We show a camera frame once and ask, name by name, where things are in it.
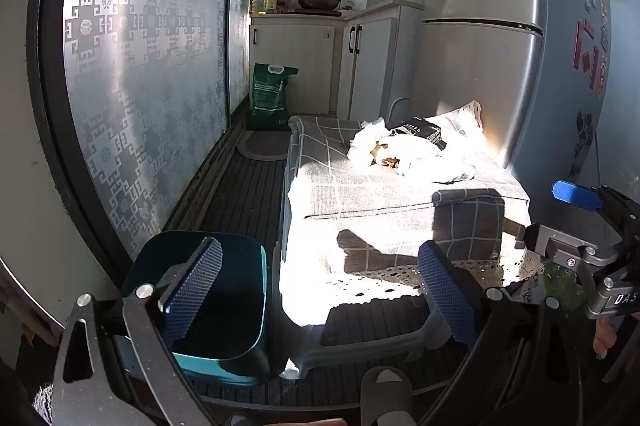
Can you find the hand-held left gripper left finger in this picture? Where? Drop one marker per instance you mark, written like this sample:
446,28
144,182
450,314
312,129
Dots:
192,291

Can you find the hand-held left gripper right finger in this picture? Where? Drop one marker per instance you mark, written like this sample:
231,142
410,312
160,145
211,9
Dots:
447,296

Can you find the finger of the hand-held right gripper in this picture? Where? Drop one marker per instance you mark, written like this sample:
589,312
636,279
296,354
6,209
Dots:
575,195
550,243

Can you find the teal plastic bin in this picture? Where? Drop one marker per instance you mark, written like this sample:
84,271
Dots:
240,286

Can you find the white plastic bag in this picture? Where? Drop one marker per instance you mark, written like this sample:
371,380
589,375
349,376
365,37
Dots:
435,161

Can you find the brown ginger root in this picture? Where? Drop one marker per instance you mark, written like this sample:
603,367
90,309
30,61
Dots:
387,162

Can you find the black printed packet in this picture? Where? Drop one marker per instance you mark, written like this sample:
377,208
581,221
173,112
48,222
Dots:
420,128

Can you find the white tissue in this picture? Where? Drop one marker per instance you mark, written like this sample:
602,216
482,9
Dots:
365,141

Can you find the person's right hand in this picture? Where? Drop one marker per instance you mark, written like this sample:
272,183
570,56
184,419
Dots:
606,338

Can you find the black fridge sticker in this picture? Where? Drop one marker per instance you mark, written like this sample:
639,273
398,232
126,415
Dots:
584,141

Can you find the low table, checked cloth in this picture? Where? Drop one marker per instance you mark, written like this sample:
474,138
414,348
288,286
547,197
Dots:
370,351

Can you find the grey slipper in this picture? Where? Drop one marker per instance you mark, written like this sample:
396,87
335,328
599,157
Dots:
387,396

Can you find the red fridge decoration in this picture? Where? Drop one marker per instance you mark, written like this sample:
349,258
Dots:
590,51

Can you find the silver refrigerator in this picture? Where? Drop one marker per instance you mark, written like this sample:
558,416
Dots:
475,81

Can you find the grey oval floor mat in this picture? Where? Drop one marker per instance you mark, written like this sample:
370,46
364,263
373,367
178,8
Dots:
262,146

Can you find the green rice bag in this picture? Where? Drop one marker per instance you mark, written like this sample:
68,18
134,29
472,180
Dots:
270,96

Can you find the patterned frosted glass door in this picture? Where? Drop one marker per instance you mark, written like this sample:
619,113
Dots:
150,81

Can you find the white double door cabinet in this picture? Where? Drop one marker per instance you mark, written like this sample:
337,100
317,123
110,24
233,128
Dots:
375,56

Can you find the white counter cabinet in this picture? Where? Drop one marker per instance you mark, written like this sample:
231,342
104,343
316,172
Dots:
295,61

